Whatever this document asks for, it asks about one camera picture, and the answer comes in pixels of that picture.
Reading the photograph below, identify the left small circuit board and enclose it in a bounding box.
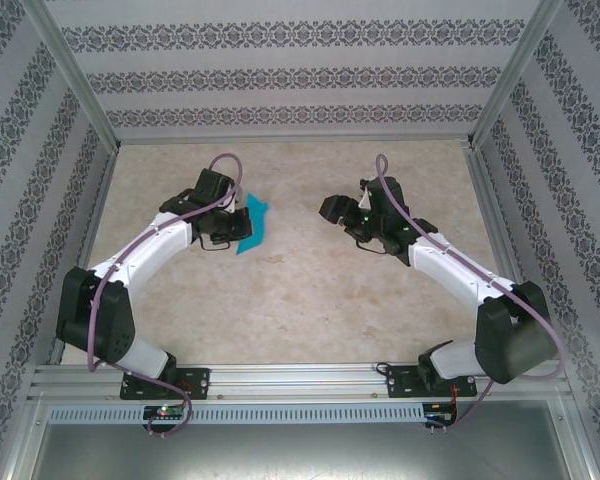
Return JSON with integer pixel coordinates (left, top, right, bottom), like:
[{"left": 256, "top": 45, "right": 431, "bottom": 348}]
[{"left": 143, "top": 405, "right": 186, "bottom": 420}]

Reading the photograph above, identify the aluminium frame post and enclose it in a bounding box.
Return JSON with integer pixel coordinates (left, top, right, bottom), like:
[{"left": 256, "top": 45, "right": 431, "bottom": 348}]
[
  {"left": 467, "top": 0, "right": 566, "bottom": 149},
  {"left": 22, "top": 0, "right": 121, "bottom": 151}
]

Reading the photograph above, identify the aluminium mounting rail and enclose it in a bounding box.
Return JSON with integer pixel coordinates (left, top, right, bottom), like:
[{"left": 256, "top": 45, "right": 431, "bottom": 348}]
[{"left": 29, "top": 363, "right": 571, "bottom": 401}]

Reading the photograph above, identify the small circuit board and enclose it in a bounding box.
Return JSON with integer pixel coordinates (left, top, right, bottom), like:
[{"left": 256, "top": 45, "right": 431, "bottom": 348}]
[
  {"left": 143, "top": 405, "right": 186, "bottom": 420},
  {"left": 424, "top": 402, "right": 459, "bottom": 426}
]

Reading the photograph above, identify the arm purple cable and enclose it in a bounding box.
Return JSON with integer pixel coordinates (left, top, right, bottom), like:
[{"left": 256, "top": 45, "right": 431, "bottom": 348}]
[
  {"left": 86, "top": 152, "right": 246, "bottom": 437},
  {"left": 374, "top": 152, "right": 566, "bottom": 432}
]

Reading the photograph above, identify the turquoise cloth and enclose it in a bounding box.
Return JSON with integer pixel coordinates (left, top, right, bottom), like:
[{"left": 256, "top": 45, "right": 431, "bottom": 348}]
[{"left": 234, "top": 192, "right": 272, "bottom": 258}]

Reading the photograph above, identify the grey metal sheet panel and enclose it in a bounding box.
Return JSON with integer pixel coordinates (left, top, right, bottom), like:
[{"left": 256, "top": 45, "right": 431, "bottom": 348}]
[{"left": 29, "top": 422, "right": 571, "bottom": 480}]

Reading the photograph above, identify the aluminium side rail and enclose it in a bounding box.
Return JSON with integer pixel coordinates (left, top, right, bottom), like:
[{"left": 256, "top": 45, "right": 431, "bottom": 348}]
[
  {"left": 462, "top": 147, "right": 549, "bottom": 361},
  {"left": 47, "top": 149, "right": 121, "bottom": 366}
]

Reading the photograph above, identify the grey slotted cable duct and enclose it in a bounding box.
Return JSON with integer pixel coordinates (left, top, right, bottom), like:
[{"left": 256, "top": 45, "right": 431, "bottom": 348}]
[{"left": 47, "top": 403, "right": 426, "bottom": 424}]

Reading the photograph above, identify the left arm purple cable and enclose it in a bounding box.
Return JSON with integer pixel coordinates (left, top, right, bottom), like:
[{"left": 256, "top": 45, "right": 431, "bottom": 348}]
[{"left": 86, "top": 152, "right": 246, "bottom": 437}]

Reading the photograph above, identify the right small circuit board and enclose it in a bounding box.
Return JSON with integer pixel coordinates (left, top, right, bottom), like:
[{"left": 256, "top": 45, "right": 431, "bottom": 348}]
[{"left": 424, "top": 402, "right": 459, "bottom": 426}]

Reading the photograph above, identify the right aluminium frame post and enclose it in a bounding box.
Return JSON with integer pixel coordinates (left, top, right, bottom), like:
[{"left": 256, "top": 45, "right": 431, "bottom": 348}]
[{"left": 467, "top": 0, "right": 566, "bottom": 149}]

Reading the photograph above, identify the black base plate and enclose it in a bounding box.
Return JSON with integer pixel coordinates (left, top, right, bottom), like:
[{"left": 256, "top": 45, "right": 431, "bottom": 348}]
[
  {"left": 384, "top": 364, "right": 479, "bottom": 400},
  {"left": 119, "top": 367, "right": 212, "bottom": 401}
]

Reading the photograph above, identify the right aluminium side rail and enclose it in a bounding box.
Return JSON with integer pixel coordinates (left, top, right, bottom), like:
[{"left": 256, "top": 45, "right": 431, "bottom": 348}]
[{"left": 462, "top": 147, "right": 549, "bottom": 361}]

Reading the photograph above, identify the left aluminium frame post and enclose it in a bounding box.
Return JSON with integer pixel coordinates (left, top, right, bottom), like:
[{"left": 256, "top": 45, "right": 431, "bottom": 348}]
[{"left": 22, "top": 0, "right": 121, "bottom": 151}]

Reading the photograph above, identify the left aluminium side rail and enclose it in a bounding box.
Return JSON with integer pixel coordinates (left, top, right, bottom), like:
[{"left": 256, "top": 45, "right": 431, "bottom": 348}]
[{"left": 47, "top": 149, "right": 121, "bottom": 366}]

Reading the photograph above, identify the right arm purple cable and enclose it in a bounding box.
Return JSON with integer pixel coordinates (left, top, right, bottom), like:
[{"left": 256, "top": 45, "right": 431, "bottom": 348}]
[{"left": 374, "top": 152, "right": 566, "bottom": 432}]

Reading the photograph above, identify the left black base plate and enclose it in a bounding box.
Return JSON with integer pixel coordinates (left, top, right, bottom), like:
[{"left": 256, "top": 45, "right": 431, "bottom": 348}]
[{"left": 119, "top": 367, "right": 212, "bottom": 401}]

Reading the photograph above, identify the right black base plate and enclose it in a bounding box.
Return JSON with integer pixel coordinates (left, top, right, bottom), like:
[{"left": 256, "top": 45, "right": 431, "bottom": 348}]
[{"left": 384, "top": 364, "right": 479, "bottom": 400}]

